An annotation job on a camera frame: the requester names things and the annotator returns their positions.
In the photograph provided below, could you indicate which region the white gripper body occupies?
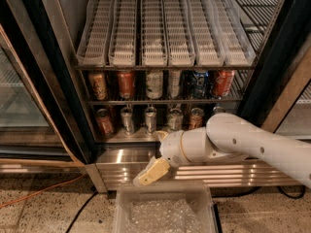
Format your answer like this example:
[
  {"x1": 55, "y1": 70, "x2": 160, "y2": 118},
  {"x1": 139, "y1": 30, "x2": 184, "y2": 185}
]
[{"x1": 159, "y1": 131, "x2": 186, "y2": 168}]

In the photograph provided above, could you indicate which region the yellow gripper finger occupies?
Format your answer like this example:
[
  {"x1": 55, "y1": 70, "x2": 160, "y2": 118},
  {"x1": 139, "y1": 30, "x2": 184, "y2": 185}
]
[
  {"x1": 133, "y1": 156, "x2": 170, "y2": 186},
  {"x1": 153, "y1": 130, "x2": 168, "y2": 143}
]

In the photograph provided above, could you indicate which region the red coke can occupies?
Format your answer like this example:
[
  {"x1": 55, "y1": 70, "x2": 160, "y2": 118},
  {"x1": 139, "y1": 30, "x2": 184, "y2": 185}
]
[{"x1": 117, "y1": 71, "x2": 135, "y2": 100}]

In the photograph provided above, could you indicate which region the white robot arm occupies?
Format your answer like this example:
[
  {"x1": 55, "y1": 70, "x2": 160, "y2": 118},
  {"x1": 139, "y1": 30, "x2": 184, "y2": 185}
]
[{"x1": 133, "y1": 113, "x2": 311, "y2": 187}]

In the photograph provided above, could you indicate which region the silver slim can bottom shelf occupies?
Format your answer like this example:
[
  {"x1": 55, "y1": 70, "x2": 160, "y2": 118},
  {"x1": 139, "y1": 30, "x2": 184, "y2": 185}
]
[{"x1": 145, "y1": 107, "x2": 156, "y2": 135}]

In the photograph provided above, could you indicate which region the silver slim can shelf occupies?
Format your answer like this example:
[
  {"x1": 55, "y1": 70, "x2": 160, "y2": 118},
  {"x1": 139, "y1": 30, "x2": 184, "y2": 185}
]
[
  {"x1": 168, "y1": 70, "x2": 182, "y2": 98},
  {"x1": 145, "y1": 107, "x2": 156, "y2": 135}
]

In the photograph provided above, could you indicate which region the silver can bottom shelf left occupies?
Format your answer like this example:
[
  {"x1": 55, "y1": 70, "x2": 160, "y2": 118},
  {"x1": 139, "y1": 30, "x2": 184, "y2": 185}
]
[{"x1": 121, "y1": 107, "x2": 135, "y2": 135}]

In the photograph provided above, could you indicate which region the orange can bottom shelf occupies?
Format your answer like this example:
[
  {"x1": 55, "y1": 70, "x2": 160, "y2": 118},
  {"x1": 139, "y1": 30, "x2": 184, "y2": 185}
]
[{"x1": 189, "y1": 108, "x2": 204, "y2": 130}]

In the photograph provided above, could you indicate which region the stainless steel fridge base grille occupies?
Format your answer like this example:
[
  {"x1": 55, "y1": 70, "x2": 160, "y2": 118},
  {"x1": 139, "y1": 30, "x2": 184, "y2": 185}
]
[{"x1": 86, "y1": 148, "x2": 298, "y2": 192}]

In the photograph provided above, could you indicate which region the white can middle shelf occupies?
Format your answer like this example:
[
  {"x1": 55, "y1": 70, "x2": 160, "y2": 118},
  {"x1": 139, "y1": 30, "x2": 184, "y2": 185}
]
[{"x1": 146, "y1": 71, "x2": 163, "y2": 99}]

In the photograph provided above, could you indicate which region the red-brown can bottom shelf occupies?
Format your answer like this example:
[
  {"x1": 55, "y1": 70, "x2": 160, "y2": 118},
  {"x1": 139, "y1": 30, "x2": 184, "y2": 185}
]
[{"x1": 96, "y1": 109, "x2": 115, "y2": 136}]

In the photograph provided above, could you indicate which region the blue can bottom shelf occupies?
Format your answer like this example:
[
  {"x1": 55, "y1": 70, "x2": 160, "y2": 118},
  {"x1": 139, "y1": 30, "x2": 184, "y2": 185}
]
[{"x1": 212, "y1": 106, "x2": 225, "y2": 115}]

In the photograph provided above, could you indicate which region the blue can shelf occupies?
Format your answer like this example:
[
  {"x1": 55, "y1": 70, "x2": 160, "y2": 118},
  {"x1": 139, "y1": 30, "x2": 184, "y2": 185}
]
[
  {"x1": 190, "y1": 71, "x2": 209, "y2": 98},
  {"x1": 212, "y1": 106, "x2": 225, "y2": 115}
]

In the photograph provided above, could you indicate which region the silver slim can middle shelf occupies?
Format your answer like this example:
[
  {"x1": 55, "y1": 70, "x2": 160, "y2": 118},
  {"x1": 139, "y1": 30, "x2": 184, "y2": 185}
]
[{"x1": 168, "y1": 70, "x2": 182, "y2": 98}]

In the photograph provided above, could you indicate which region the blue can middle shelf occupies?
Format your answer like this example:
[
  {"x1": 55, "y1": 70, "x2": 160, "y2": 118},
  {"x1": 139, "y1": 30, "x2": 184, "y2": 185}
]
[{"x1": 190, "y1": 71, "x2": 209, "y2": 98}]

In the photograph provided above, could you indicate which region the brown patterned can middle shelf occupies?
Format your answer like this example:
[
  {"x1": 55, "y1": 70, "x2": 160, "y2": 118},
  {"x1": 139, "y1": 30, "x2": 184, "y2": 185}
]
[{"x1": 88, "y1": 72, "x2": 108, "y2": 100}]

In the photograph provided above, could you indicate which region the red can middle shelf right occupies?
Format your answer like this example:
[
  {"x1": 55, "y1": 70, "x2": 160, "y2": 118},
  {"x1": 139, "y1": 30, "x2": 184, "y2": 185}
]
[{"x1": 212, "y1": 70, "x2": 235, "y2": 97}]

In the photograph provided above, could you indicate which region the clear can glide tray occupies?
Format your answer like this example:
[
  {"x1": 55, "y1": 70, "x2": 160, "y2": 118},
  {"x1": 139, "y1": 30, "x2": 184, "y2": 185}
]
[
  {"x1": 212, "y1": 0, "x2": 256, "y2": 66},
  {"x1": 141, "y1": 0, "x2": 167, "y2": 67},
  {"x1": 188, "y1": 0, "x2": 225, "y2": 67},
  {"x1": 76, "y1": 0, "x2": 114, "y2": 66},
  {"x1": 108, "y1": 0, "x2": 137, "y2": 67},
  {"x1": 163, "y1": 0, "x2": 194, "y2": 67}
]

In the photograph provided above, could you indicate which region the right glass fridge door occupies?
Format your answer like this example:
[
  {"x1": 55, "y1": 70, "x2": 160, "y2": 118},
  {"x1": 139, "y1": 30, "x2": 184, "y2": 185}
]
[{"x1": 261, "y1": 49, "x2": 311, "y2": 140}]

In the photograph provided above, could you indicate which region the glass fridge door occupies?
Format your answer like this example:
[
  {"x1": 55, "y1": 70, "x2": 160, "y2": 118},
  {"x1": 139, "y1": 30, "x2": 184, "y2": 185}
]
[
  {"x1": 261, "y1": 49, "x2": 311, "y2": 140},
  {"x1": 0, "y1": 25, "x2": 85, "y2": 173}
]

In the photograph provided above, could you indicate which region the left glass fridge door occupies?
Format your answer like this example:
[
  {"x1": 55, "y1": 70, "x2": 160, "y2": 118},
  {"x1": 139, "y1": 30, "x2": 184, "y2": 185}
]
[{"x1": 0, "y1": 25, "x2": 85, "y2": 173}]

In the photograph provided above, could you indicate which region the clear plastic bin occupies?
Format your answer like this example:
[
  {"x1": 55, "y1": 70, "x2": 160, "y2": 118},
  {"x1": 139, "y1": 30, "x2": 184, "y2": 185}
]
[{"x1": 112, "y1": 182, "x2": 220, "y2": 233}]

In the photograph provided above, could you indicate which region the black cable left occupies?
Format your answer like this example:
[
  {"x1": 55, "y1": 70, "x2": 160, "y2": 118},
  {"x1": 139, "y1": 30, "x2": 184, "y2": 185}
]
[{"x1": 64, "y1": 191, "x2": 99, "y2": 233}]

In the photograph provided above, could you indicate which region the black cable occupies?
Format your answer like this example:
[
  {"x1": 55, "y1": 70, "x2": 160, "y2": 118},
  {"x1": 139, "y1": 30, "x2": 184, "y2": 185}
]
[
  {"x1": 212, "y1": 184, "x2": 306, "y2": 200},
  {"x1": 64, "y1": 191, "x2": 99, "y2": 233}
]

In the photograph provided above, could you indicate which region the orange cable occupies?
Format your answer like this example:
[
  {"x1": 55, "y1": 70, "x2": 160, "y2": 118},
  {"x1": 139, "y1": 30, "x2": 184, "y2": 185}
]
[{"x1": 0, "y1": 173, "x2": 86, "y2": 211}]

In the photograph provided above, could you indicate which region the black cable right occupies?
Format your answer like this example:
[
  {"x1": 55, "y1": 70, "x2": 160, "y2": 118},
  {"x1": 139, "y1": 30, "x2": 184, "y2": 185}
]
[{"x1": 212, "y1": 184, "x2": 306, "y2": 200}]

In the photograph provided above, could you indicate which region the middle wire shelf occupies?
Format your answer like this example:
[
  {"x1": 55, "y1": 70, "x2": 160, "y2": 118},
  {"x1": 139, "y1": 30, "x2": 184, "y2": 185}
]
[{"x1": 86, "y1": 70, "x2": 249, "y2": 105}]

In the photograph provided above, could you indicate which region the wire shelf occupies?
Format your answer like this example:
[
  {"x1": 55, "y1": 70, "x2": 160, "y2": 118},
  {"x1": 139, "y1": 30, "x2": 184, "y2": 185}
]
[
  {"x1": 86, "y1": 70, "x2": 249, "y2": 105},
  {"x1": 77, "y1": 0, "x2": 280, "y2": 71}
]

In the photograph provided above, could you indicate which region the top wire shelf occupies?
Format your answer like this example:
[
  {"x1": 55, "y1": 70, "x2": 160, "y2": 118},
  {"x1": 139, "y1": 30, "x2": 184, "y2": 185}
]
[{"x1": 77, "y1": 0, "x2": 280, "y2": 71}]

